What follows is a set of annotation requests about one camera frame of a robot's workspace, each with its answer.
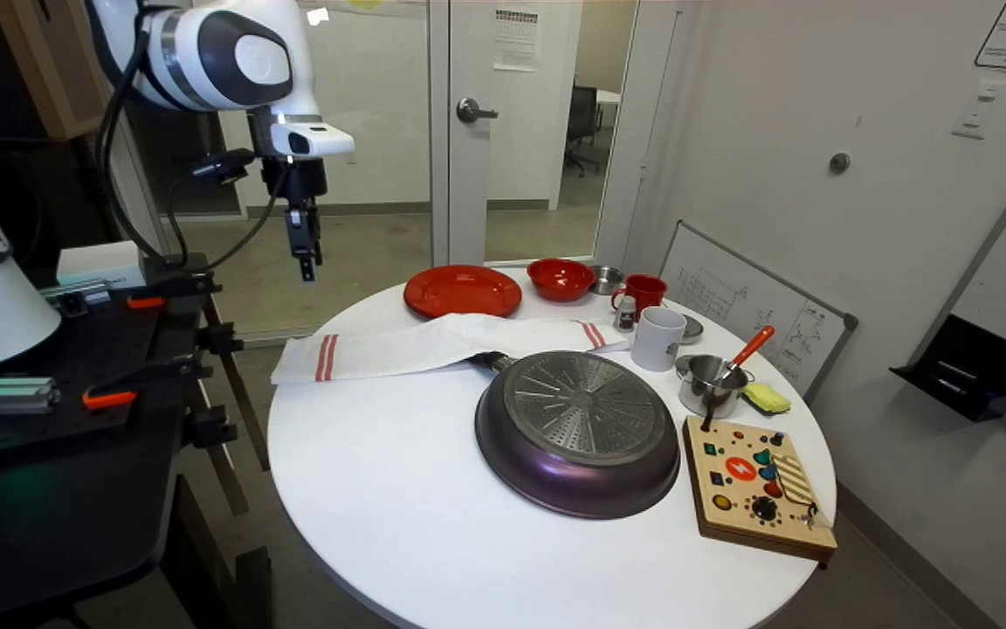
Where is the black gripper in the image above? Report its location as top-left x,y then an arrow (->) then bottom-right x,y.
261,154 -> 333,288

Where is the red plate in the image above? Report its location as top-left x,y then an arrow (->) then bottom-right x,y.
400,264 -> 526,323

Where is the metal door handle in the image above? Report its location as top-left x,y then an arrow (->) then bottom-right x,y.
455,96 -> 501,130

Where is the red bowl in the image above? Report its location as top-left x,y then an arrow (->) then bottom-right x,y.
522,254 -> 600,309

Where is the white door with window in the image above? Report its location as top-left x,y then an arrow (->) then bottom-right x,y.
427,0 -> 585,269

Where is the paper notice on door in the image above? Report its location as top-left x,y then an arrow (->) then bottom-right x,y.
492,7 -> 544,76

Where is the wooden toy board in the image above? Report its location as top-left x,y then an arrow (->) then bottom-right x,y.
682,415 -> 841,565

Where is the white box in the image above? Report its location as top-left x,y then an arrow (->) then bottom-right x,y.
51,238 -> 149,293

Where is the black office chair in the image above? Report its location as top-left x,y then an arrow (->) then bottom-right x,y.
563,82 -> 606,180

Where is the red mug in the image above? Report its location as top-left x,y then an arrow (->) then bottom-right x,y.
606,272 -> 669,325

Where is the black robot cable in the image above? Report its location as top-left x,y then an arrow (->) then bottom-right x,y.
90,5 -> 287,279

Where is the yellow-green sponge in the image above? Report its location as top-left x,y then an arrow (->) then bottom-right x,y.
739,381 -> 795,420

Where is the purple frying pan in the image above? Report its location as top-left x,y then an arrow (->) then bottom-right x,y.
469,346 -> 685,526

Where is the orange-handled black clamp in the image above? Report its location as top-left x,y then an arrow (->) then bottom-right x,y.
115,272 -> 228,315
79,353 -> 217,420

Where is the wooden cabinet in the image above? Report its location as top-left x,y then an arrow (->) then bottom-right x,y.
0,0 -> 115,147

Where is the black workbench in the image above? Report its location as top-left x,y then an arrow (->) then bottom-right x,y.
0,253 -> 280,629

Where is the white towel with red stripes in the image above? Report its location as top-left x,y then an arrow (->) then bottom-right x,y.
268,313 -> 636,387

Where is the whiteboard leaning on wall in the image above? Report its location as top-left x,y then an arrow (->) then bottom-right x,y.
656,216 -> 863,400

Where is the black wall tray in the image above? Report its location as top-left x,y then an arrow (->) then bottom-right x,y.
887,313 -> 1006,426

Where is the white mug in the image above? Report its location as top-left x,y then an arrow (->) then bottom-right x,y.
627,303 -> 690,375

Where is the small metal pot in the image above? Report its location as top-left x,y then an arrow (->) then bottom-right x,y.
673,353 -> 749,420

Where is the orange-handled spatula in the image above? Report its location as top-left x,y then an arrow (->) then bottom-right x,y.
699,323 -> 781,437

